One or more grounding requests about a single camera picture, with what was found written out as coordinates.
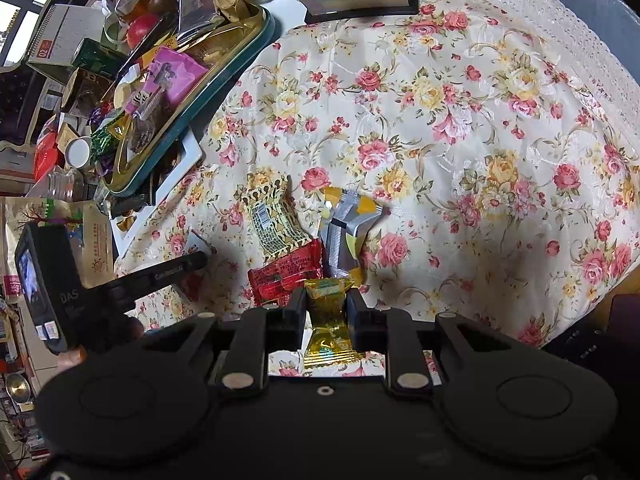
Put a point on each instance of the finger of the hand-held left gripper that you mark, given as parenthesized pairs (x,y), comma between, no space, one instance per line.
(165,275)

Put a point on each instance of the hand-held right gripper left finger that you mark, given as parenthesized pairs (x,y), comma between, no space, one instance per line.
(295,320)

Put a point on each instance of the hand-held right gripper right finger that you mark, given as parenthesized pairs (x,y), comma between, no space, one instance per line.
(360,322)

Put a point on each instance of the gold foil candy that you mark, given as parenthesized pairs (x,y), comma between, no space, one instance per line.
(327,320)

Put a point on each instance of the red white snack packet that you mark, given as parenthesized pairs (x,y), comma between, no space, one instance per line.
(197,245)

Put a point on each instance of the silver yellow snack packet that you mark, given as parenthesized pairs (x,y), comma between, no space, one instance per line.
(345,230)

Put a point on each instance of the gold black patterned packet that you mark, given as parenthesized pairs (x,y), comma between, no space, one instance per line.
(272,220)

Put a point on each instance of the person's left hand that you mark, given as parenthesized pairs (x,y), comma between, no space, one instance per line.
(120,332)

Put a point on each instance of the kraft paper bag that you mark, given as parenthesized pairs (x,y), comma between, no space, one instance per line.
(90,250)

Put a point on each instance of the small clear cookie jar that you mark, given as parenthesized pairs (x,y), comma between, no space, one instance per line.
(57,185)

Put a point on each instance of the white rectangular tray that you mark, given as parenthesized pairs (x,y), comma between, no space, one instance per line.
(185,165)

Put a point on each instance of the white cup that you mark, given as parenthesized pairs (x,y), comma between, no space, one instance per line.
(80,152)

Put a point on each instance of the pink snack packet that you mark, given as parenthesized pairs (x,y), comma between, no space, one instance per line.
(180,72)

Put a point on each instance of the large teal tin tray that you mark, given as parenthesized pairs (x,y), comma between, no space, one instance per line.
(220,60)

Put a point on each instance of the red apple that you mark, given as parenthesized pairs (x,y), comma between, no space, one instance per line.
(142,31)

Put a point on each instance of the spiral desk calendar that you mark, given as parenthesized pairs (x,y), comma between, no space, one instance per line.
(65,35)

